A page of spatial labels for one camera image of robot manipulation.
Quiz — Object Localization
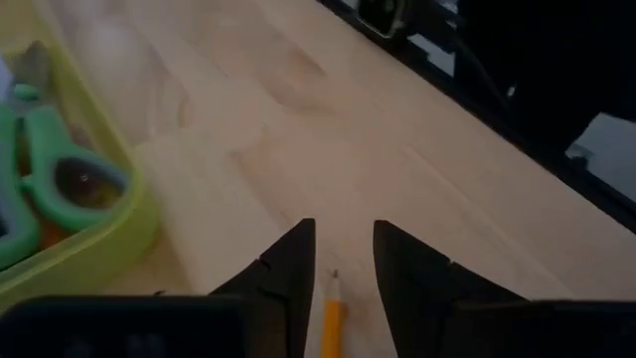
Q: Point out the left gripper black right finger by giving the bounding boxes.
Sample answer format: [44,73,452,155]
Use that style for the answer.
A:
[372,219,529,358]

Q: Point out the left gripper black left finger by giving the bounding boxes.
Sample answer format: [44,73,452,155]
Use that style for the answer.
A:
[208,217,318,358]

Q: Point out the yellow-green translucent plastic container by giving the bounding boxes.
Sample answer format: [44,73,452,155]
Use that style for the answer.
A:
[0,0,161,315]

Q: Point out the green-handled scissors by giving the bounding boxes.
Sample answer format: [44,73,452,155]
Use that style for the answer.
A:
[0,83,132,272]

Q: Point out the purple translucent case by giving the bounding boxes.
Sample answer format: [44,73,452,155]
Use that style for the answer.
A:
[0,54,14,103]

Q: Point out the orange pencil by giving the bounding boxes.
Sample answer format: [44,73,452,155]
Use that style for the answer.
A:
[320,268,347,358]

